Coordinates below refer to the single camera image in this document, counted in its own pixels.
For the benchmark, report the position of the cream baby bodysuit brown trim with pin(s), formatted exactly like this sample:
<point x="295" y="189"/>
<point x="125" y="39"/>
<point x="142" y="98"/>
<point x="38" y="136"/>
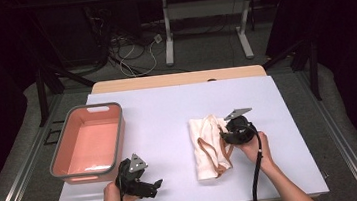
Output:
<point x="206" y="158"/>

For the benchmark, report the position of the grey metal floor rail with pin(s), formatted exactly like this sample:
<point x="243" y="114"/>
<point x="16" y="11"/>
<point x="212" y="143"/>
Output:
<point x="26" y="166"/>
<point x="338" y="137"/>

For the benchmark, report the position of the white power adapter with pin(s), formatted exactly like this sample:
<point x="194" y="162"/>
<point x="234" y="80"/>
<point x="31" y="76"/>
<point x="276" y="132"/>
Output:
<point x="158" y="38"/>

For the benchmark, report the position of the pink plastic basket grey rim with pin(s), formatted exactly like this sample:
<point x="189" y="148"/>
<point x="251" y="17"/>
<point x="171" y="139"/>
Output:
<point x="93" y="139"/>

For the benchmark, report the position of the light wooden table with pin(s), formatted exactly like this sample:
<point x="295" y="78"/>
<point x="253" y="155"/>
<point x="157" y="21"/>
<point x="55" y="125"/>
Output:
<point x="177" y="79"/>

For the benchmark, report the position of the person's right hand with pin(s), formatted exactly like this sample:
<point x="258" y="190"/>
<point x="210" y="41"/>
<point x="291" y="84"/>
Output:
<point x="259" y="152"/>

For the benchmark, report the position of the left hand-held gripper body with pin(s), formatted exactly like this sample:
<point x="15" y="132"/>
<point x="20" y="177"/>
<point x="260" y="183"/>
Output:
<point x="135" y="185"/>

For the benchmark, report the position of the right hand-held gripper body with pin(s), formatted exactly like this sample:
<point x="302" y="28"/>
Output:
<point x="240" y="132"/>

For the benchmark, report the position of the black metal stand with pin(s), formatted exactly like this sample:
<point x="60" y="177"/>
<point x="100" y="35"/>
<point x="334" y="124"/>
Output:
<point x="313" y="66"/>
<point x="41" y="94"/>

